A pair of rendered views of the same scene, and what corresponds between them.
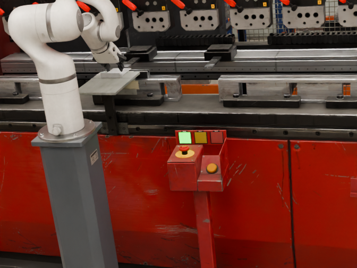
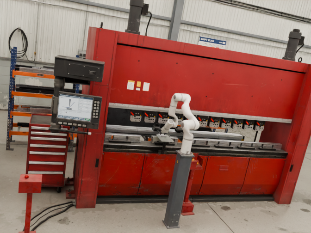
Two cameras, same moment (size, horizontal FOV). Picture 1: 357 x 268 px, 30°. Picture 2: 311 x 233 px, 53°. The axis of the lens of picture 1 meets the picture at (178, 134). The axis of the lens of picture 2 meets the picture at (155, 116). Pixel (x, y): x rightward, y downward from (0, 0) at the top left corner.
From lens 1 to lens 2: 3.11 m
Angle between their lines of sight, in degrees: 39
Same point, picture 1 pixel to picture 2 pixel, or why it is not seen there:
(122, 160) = (162, 162)
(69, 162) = (189, 161)
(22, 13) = (189, 122)
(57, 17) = (196, 124)
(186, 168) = (195, 163)
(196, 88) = not seen: hidden behind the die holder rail
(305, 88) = (209, 142)
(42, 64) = (190, 135)
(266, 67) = not seen: hidden behind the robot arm
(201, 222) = (190, 178)
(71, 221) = (183, 177)
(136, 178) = (164, 167)
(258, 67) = not seen: hidden behind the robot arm
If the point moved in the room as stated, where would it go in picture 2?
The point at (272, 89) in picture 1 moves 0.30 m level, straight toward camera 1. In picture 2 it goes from (202, 142) to (214, 150)
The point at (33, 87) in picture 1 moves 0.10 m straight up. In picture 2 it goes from (132, 137) to (133, 131)
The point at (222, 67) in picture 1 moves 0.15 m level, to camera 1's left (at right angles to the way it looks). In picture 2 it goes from (179, 134) to (171, 135)
